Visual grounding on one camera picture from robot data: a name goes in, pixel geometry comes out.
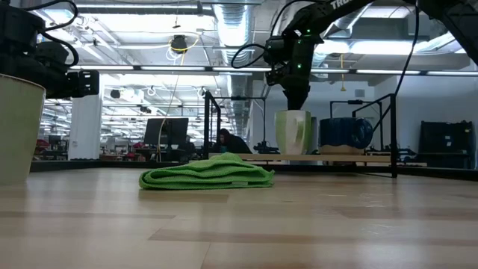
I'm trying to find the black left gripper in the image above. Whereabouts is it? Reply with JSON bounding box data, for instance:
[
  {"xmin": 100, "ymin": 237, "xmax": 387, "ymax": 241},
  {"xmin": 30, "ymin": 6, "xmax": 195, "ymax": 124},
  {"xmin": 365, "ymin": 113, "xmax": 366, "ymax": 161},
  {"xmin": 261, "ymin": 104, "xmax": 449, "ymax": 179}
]
[{"xmin": 44, "ymin": 69, "xmax": 101, "ymax": 100}]

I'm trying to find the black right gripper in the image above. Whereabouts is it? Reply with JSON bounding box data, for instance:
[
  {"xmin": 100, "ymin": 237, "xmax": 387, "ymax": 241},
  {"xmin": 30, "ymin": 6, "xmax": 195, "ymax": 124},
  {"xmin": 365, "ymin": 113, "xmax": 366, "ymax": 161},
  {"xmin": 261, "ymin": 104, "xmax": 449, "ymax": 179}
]
[{"xmin": 263, "ymin": 31, "xmax": 324, "ymax": 111}]

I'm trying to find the white and green mug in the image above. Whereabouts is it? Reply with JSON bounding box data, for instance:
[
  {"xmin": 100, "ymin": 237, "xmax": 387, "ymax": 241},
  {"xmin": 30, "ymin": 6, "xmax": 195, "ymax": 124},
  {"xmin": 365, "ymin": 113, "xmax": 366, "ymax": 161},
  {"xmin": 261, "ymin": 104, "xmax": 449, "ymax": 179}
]
[{"xmin": 274, "ymin": 109, "xmax": 312, "ymax": 155}]

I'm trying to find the blue mug tan base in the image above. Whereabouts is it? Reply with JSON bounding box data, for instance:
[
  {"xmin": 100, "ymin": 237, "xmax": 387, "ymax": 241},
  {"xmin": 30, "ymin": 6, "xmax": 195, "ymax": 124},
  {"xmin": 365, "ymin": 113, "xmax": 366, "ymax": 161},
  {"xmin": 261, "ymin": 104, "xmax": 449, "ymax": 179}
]
[{"xmin": 319, "ymin": 117, "xmax": 374, "ymax": 155}]

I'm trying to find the large pale green mug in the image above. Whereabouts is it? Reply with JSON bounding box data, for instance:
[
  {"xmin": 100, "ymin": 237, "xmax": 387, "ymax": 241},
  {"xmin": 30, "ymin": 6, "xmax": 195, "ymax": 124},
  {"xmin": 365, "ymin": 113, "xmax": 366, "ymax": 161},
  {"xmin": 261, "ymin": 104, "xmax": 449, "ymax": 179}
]
[{"xmin": 0, "ymin": 73, "xmax": 46, "ymax": 187}]

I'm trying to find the green microfibre cloth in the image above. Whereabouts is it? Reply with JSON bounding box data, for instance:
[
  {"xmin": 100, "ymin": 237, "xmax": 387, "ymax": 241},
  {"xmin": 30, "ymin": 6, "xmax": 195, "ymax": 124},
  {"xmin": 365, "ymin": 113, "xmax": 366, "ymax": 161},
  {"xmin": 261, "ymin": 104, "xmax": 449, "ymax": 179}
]
[{"xmin": 138, "ymin": 152, "xmax": 276, "ymax": 191}]

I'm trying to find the white square pillar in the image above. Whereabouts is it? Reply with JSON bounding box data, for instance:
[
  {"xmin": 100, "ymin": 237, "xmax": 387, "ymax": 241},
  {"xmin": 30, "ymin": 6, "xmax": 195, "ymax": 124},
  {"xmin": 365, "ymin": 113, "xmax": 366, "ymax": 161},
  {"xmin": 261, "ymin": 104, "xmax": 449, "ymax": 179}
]
[{"xmin": 67, "ymin": 93, "xmax": 103, "ymax": 161}]

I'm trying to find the red bin storage rack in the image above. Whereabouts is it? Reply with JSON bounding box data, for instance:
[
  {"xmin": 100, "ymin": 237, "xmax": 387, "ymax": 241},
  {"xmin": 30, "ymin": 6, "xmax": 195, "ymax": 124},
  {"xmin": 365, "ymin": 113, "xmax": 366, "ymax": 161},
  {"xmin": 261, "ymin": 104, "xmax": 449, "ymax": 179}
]
[{"xmin": 35, "ymin": 138, "xmax": 52, "ymax": 155}]

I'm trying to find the person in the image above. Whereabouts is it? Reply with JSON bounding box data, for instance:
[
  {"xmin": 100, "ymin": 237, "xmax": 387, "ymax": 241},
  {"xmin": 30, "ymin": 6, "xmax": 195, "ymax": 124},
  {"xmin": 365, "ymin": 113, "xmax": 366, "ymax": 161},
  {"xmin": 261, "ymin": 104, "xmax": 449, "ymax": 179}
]
[{"xmin": 217, "ymin": 128, "xmax": 253, "ymax": 155}]

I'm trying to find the long LED light bar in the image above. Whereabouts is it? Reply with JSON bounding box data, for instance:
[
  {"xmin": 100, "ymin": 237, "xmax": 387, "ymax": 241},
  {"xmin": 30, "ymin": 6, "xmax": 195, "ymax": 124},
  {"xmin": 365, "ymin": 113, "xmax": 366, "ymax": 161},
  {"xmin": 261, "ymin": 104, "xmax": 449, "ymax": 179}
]
[{"xmin": 69, "ymin": 64, "xmax": 478, "ymax": 77}]

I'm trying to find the black monitor on stand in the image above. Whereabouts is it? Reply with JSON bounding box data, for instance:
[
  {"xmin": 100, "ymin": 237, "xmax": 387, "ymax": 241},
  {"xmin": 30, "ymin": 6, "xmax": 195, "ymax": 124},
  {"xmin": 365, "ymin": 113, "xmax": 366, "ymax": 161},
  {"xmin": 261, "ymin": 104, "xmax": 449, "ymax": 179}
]
[{"xmin": 143, "ymin": 117, "xmax": 190, "ymax": 147}]

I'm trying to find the black storage cabinet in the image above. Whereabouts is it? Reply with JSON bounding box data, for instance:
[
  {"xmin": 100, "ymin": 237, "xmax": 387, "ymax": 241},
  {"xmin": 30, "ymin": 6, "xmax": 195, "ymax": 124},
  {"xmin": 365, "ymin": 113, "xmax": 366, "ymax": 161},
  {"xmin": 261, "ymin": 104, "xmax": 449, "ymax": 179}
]
[{"xmin": 418, "ymin": 120, "xmax": 476, "ymax": 170}]

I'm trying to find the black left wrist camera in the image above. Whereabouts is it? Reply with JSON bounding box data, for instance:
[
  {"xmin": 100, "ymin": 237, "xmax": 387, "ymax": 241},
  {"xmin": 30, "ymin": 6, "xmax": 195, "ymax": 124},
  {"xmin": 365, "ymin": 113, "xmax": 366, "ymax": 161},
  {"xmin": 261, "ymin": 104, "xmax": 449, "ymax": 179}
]
[{"xmin": 35, "ymin": 40, "xmax": 71, "ymax": 72}]

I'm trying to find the yellow hanging cord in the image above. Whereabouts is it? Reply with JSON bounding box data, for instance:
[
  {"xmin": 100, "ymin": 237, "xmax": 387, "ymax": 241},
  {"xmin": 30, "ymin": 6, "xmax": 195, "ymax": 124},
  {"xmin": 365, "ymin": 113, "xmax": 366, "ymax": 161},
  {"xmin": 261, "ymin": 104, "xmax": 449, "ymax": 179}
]
[{"xmin": 339, "ymin": 54, "xmax": 347, "ymax": 93}]

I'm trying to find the black frame wooden shelf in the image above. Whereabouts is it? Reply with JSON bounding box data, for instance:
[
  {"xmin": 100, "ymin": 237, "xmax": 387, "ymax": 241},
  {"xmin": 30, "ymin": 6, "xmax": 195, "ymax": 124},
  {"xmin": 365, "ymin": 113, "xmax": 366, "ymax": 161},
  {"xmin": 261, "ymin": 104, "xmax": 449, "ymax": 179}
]
[{"xmin": 202, "ymin": 90, "xmax": 398, "ymax": 179}]

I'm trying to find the black table edge rail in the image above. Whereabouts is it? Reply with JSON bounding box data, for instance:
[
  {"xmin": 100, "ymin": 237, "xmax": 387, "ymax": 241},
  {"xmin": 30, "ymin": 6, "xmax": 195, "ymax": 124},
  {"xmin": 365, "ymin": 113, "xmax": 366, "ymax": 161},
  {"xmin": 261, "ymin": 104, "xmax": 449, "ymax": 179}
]
[{"xmin": 29, "ymin": 159, "xmax": 478, "ymax": 182}]

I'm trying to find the wide silver ventilation duct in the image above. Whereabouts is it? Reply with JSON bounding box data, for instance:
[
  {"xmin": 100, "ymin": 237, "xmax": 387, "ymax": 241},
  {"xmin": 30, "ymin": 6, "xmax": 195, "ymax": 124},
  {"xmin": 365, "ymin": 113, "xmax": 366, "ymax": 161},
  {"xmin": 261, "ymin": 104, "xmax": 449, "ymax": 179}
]
[{"xmin": 212, "ymin": 3, "xmax": 255, "ymax": 139}]

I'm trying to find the slanted silver ventilation duct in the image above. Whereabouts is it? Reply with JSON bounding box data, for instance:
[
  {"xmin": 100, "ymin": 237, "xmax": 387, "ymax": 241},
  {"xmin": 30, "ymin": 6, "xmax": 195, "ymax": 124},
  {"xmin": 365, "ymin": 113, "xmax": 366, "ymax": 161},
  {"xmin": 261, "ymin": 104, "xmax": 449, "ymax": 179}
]
[{"xmin": 313, "ymin": 7, "xmax": 369, "ymax": 68}]

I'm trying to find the yellow extension cable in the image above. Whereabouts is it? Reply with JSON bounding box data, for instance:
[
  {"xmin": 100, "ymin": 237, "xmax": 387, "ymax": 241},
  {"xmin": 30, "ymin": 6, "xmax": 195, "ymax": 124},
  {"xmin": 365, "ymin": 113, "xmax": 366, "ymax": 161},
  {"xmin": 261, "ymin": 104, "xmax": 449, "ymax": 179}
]
[{"xmin": 155, "ymin": 35, "xmax": 202, "ymax": 162}]

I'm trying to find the black ceiling cable reel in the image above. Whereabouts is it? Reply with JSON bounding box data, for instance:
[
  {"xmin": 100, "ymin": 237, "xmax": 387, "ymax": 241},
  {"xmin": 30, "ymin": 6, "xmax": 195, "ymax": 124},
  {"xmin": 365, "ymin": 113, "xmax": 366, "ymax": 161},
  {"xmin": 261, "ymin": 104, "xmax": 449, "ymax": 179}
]
[{"xmin": 170, "ymin": 34, "xmax": 189, "ymax": 55}]

